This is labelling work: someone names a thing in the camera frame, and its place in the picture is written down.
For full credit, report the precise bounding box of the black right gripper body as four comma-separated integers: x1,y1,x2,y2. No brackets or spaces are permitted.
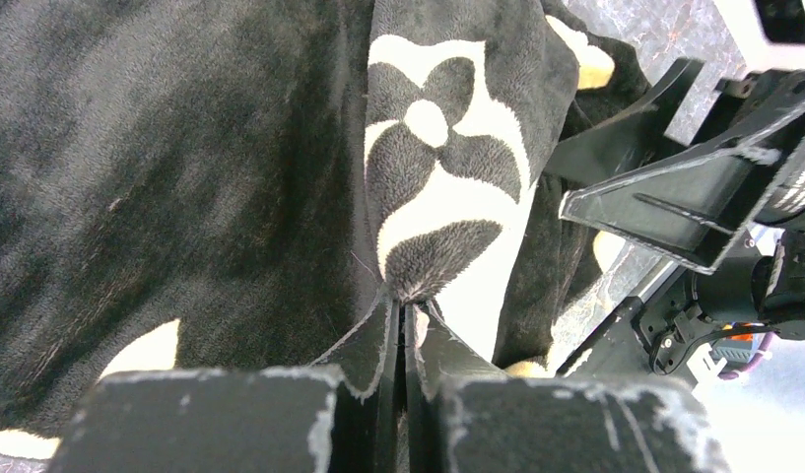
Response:
689,70,805,327

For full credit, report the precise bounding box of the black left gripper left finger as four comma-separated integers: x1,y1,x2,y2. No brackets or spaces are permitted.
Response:
48,294,399,472

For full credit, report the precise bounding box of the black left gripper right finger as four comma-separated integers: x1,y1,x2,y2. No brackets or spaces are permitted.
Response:
405,305,729,472

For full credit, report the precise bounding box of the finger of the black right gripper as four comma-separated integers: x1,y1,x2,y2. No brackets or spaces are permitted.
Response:
559,103,805,274
544,58,704,186

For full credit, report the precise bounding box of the black pillowcase with yellow flowers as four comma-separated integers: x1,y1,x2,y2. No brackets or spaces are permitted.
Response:
0,1,649,460

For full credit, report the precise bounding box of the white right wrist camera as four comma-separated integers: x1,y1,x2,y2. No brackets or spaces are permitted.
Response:
711,0,805,74

